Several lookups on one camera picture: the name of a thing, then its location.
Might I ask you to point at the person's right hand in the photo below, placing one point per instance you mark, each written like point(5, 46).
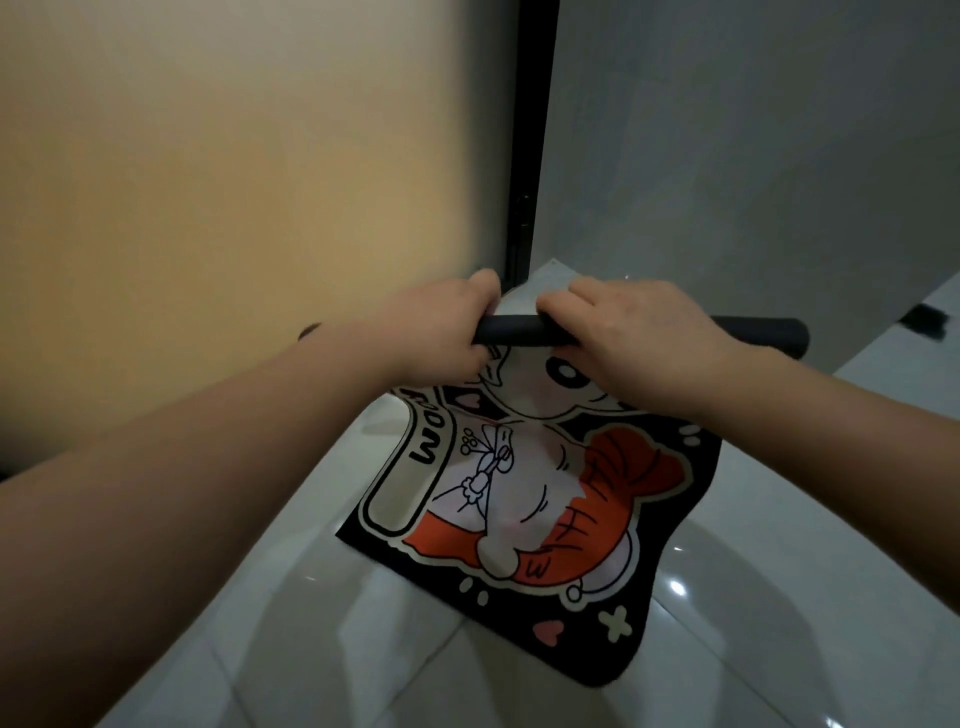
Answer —
point(637, 345)

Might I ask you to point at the person's left hand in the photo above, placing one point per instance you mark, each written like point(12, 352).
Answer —
point(431, 330)

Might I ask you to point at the person's left thumb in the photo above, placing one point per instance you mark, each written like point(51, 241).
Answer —
point(482, 365)

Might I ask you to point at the person's right fingers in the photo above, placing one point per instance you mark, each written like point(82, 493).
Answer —
point(574, 304)

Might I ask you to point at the black cartoon floor mat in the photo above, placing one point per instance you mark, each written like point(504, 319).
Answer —
point(525, 510)

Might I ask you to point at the person's right forearm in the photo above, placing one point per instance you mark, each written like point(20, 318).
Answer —
point(840, 435)

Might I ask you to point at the person's left forearm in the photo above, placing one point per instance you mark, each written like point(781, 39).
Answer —
point(172, 495)

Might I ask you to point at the beige door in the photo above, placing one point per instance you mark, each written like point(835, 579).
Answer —
point(225, 195)

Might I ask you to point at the small black object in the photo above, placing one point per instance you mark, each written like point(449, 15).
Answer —
point(925, 322)

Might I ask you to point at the black door frame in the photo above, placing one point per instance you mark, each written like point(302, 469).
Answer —
point(531, 135)

